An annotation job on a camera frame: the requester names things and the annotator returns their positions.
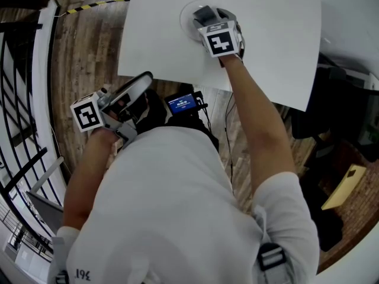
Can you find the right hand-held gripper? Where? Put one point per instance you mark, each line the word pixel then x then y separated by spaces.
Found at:
pixel 220 41

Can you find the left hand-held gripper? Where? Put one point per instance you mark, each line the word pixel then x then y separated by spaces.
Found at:
pixel 87 114

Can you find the person's right forearm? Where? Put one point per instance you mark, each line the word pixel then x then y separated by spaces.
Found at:
pixel 254 114

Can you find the person's left forearm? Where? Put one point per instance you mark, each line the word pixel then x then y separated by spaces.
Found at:
pixel 80 182

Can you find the black device with blue screen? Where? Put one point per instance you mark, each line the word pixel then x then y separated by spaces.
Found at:
pixel 181 103

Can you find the white table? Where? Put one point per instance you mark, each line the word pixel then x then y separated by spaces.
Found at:
pixel 165 40

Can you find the white stair kerb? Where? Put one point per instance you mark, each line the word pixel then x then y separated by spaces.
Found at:
pixel 44 69

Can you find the yellow black striped tape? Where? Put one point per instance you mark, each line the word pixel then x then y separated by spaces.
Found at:
pixel 89 7

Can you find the person's white shirt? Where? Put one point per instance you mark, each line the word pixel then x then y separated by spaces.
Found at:
pixel 165 203

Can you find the white desk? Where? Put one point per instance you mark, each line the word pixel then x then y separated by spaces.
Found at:
pixel 349 25

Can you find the black office chair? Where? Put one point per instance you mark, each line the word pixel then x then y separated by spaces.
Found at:
pixel 331 78

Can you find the black metal railing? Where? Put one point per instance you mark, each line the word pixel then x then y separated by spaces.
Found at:
pixel 17 27

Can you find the grey panel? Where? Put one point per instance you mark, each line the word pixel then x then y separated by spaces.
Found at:
pixel 47 211

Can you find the cream cardboard box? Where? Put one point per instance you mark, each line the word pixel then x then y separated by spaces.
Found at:
pixel 343 188

